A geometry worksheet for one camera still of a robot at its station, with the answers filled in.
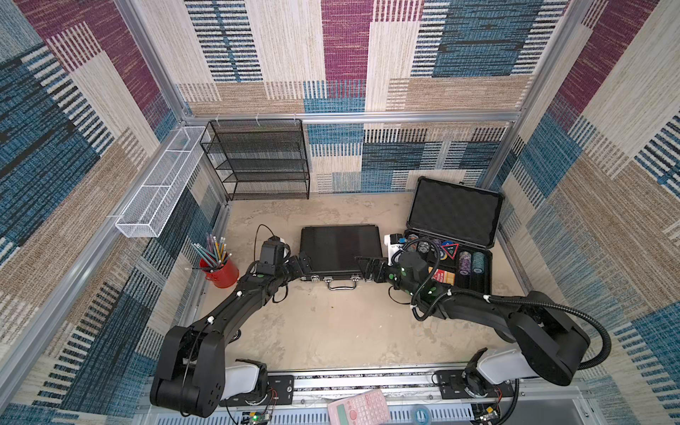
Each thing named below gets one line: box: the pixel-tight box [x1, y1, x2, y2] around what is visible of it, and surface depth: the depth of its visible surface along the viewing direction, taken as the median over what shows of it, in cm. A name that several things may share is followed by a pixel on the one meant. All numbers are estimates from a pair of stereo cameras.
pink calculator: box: [326, 388, 390, 425], surface depth 71 cm
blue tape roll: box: [410, 405, 432, 425], surface depth 71 cm
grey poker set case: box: [404, 175, 505, 293], surface depth 101 cm
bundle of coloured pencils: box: [184, 232, 233, 273], surface depth 90 cm
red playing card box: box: [431, 268, 456, 286], surface depth 94 cm
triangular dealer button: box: [440, 243, 460, 260], surface depth 101 cm
